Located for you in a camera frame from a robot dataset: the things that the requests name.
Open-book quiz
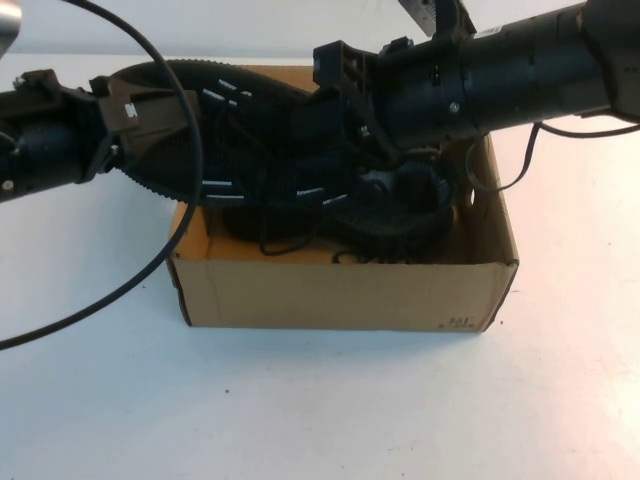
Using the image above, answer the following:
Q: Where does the black mesh sneaker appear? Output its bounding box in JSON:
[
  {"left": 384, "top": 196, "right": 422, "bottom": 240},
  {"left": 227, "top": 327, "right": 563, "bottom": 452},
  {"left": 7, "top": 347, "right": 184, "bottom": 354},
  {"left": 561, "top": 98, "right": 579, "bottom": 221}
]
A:
[
  {"left": 107, "top": 58, "right": 455, "bottom": 265},
  {"left": 222, "top": 202, "right": 362, "bottom": 267}
]

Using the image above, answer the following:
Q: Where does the thin black right cable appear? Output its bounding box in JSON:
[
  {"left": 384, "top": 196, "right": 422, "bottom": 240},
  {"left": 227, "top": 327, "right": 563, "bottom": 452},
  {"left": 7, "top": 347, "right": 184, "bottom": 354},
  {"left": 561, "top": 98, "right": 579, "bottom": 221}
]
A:
[{"left": 464, "top": 121, "right": 640, "bottom": 192}]

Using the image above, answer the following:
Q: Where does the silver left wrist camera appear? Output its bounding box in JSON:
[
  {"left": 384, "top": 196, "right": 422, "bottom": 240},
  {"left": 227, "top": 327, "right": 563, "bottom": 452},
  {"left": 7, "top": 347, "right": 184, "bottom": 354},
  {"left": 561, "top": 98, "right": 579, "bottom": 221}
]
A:
[{"left": 0, "top": 0, "right": 25, "bottom": 57}]

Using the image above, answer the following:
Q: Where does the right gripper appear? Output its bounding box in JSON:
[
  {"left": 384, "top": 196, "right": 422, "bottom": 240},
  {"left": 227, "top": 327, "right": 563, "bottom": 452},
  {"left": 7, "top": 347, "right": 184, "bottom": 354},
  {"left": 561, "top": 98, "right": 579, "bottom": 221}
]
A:
[{"left": 311, "top": 41, "right": 477, "bottom": 167}]

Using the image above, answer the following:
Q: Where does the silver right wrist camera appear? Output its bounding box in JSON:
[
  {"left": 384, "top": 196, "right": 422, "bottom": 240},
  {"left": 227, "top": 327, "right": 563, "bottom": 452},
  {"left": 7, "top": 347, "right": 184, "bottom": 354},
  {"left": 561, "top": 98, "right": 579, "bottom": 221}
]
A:
[{"left": 399, "top": 0, "right": 442, "bottom": 38}]

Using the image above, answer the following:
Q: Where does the brown cardboard shoe box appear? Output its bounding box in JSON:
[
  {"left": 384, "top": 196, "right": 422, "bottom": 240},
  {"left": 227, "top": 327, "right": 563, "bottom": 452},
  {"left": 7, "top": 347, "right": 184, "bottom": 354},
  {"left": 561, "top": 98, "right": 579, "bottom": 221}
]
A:
[{"left": 166, "top": 64, "right": 520, "bottom": 331}]

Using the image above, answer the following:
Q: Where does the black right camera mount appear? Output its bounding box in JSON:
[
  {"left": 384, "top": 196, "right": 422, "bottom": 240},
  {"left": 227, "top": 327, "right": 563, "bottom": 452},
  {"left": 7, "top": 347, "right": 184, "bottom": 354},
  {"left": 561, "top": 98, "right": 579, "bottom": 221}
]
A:
[{"left": 429, "top": 0, "right": 480, "bottom": 40}]

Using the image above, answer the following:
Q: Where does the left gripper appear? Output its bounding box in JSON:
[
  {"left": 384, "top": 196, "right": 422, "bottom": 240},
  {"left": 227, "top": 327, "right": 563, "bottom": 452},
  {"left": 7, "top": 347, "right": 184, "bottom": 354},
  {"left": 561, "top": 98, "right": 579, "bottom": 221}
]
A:
[{"left": 13, "top": 68, "right": 200, "bottom": 195}]

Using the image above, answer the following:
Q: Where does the thick black left cable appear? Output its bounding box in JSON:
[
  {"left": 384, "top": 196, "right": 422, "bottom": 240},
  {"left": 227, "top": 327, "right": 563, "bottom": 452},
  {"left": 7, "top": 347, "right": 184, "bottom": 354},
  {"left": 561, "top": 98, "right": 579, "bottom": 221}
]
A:
[{"left": 0, "top": 0, "right": 205, "bottom": 350}]

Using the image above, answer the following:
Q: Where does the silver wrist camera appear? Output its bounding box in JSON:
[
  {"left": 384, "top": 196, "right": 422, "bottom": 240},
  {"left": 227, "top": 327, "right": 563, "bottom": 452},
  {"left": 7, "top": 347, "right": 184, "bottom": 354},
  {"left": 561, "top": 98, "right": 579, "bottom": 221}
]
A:
[
  {"left": 0, "top": 0, "right": 25, "bottom": 57},
  {"left": 399, "top": 0, "right": 442, "bottom": 38}
]

